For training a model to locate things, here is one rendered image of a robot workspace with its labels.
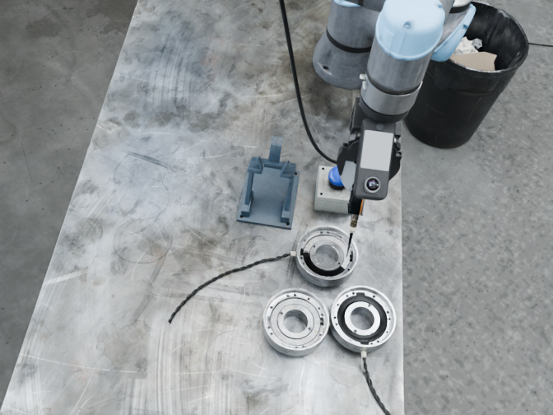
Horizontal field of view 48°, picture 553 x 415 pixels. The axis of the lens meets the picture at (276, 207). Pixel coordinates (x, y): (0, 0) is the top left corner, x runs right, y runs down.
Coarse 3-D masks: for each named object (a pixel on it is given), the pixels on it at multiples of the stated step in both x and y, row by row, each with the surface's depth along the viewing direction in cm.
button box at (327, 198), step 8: (320, 168) 113; (328, 168) 113; (320, 176) 112; (320, 184) 111; (328, 184) 111; (320, 192) 110; (328, 192) 110; (336, 192) 110; (344, 192) 111; (320, 200) 110; (328, 200) 110; (336, 200) 110; (344, 200) 110; (320, 208) 113; (328, 208) 112; (336, 208) 112; (344, 208) 112
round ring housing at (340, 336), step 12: (348, 288) 101; (360, 288) 102; (372, 288) 101; (336, 300) 100; (384, 300) 101; (336, 312) 100; (348, 312) 100; (360, 312) 102; (372, 312) 100; (348, 324) 99; (372, 324) 101; (336, 336) 98; (384, 336) 98; (348, 348) 98; (360, 348) 96; (372, 348) 97
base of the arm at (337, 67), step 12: (324, 36) 128; (324, 48) 128; (336, 48) 125; (348, 48) 123; (360, 48) 123; (324, 60) 129; (336, 60) 127; (348, 60) 126; (360, 60) 126; (324, 72) 130; (336, 72) 128; (348, 72) 127; (360, 72) 128; (336, 84) 130; (348, 84) 129; (360, 84) 130
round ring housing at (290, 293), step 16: (288, 288) 100; (272, 304) 100; (320, 304) 100; (304, 320) 101; (320, 320) 100; (272, 336) 97; (288, 336) 97; (304, 336) 97; (320, 336) 97; (288, 352) 96; (304, 352) 96
